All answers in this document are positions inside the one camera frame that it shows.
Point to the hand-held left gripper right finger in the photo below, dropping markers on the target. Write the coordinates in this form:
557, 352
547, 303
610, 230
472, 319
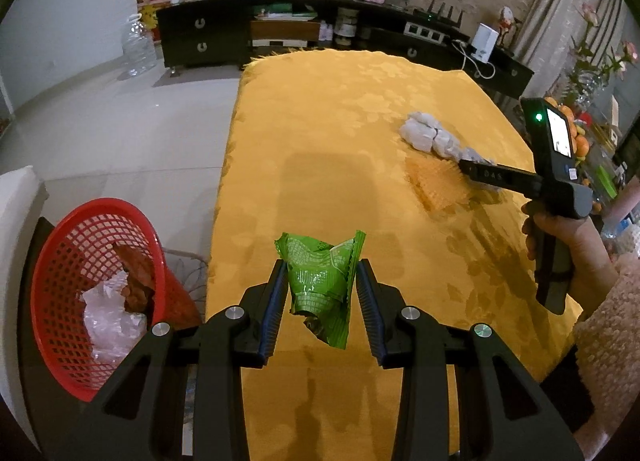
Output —
370, 311

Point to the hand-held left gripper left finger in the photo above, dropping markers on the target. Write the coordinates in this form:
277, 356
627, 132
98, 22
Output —
272, 311

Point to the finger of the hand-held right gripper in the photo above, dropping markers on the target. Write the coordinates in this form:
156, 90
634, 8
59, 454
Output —
490, 173

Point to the green snack wrapper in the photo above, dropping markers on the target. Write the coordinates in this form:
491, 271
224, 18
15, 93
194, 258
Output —
315, 271

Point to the clear air cushion wrap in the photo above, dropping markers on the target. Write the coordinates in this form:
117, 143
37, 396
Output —
425, 133

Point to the brown snack wrapper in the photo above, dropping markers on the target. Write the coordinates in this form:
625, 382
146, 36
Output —
137, 281

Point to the white tissue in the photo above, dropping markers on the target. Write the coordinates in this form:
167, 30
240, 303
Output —
105, 326

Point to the red plastic mesh basket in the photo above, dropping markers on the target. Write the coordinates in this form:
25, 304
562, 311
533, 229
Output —
60, 261

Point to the person's right forearm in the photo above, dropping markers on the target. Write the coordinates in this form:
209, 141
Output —
610, 341

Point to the person's right hand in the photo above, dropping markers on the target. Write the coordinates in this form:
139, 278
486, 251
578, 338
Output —
587, 251

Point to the pile of oranges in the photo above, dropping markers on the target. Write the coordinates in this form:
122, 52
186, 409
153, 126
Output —
580, 143

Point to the clear ribbed plastic wrapper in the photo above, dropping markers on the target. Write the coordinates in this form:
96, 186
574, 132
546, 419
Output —
437, 186

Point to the white box device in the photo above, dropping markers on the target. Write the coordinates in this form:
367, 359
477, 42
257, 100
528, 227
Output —
483, 41

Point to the yellow tablecloth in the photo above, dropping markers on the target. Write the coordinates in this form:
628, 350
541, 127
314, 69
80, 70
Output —
350, 141

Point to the red and white figurine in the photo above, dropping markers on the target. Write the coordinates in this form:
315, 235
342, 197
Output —
507, 23

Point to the white power strip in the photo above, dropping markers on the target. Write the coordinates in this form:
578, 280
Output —
423, 32

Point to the black router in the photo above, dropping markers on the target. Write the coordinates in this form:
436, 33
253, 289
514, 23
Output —
440, 16

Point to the pink artificial flowers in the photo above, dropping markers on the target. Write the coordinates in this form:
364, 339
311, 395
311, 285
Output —
592, 16

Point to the beige curtain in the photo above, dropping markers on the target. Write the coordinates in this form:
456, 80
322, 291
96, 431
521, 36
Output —
555, 6

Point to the glass jar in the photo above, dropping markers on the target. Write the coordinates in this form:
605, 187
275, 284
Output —
346, 23

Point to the brown box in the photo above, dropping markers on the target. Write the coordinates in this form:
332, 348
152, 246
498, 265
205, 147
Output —
282, 33

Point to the green books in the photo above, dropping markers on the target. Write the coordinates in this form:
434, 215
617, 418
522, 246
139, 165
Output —
285, 13

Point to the white sofa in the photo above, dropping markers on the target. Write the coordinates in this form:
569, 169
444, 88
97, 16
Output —
20, 201

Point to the black television cabinet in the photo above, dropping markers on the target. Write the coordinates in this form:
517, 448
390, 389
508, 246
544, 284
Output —
220, 31

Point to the clear large water bottle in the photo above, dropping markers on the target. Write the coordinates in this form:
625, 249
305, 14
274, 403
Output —
140, 48

